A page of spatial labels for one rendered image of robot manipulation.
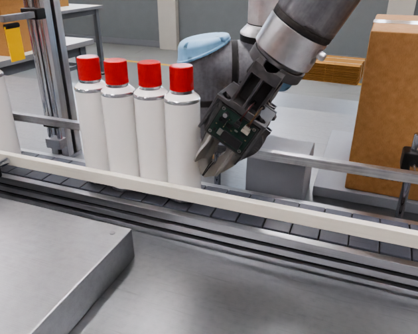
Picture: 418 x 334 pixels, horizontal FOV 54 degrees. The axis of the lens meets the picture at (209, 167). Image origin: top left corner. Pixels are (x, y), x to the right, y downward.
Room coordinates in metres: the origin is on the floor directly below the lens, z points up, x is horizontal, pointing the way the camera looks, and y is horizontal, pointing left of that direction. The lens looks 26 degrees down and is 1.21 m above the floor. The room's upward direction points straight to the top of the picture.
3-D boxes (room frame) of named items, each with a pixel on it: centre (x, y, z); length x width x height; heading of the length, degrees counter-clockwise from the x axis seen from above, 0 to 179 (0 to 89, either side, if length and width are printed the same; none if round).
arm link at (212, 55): (0.94, 0.00, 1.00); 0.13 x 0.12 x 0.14; 91
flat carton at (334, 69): (4.82, -1.45, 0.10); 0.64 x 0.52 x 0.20; 64
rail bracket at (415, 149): (0.52, -0.29, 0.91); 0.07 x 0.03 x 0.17; 159
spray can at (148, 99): (0.59, 0.08, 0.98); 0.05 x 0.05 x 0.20
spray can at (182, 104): (0.57, 0.04, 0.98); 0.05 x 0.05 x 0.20
